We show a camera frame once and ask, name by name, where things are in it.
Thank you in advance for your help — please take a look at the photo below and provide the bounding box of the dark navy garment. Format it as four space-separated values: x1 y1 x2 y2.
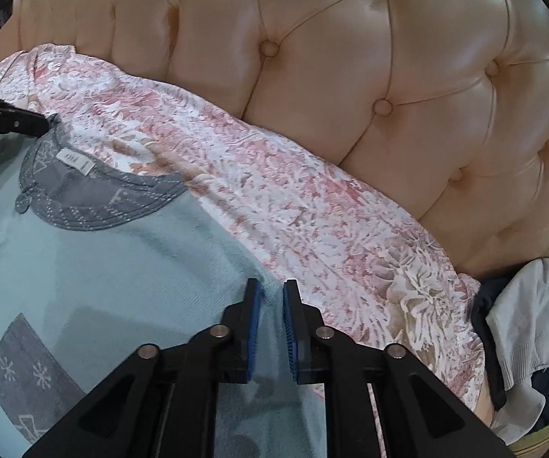
471 267 549 445

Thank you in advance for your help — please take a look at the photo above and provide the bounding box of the grey garment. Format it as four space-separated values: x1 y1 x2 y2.
485 258 549 445

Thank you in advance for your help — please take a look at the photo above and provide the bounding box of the light blue sweater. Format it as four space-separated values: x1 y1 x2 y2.
0 124 326 457

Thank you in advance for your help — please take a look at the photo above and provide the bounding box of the pink floral lace sofa cover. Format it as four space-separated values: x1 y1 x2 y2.
0 45 485 407

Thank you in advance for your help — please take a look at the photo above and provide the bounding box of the tufted peach leather sofa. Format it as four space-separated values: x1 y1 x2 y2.
0 0 549 430

